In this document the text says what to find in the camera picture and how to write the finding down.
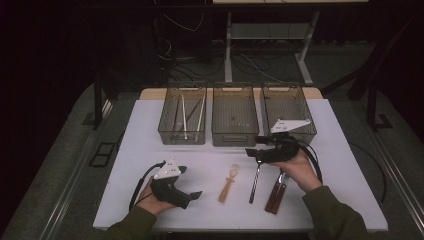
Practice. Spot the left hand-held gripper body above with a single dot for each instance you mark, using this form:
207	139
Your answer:
168	186

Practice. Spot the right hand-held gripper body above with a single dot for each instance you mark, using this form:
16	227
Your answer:
281	151

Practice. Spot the smoky transparent plastic bin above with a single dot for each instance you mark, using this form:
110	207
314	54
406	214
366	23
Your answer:
235	116
283	106
166	133

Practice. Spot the white chopstick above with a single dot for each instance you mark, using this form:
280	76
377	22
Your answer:
200	116
184	116

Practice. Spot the metal chopstick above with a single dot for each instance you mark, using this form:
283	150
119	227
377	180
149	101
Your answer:
174	116
195	111

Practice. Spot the person's left hand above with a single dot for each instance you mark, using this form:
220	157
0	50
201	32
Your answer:
151	203

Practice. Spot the person's right hand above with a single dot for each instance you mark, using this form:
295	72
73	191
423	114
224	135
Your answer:
300	170

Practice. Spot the black metal stand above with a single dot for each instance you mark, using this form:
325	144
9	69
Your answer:
372	100
97	106

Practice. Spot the black rectangular floor frame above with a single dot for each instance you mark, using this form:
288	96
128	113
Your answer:
94	155

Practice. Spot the white metal desk frame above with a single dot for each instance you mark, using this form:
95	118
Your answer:
228	50

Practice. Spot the aluminium floor rail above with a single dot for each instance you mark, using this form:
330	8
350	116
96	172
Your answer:
400	180
71	196

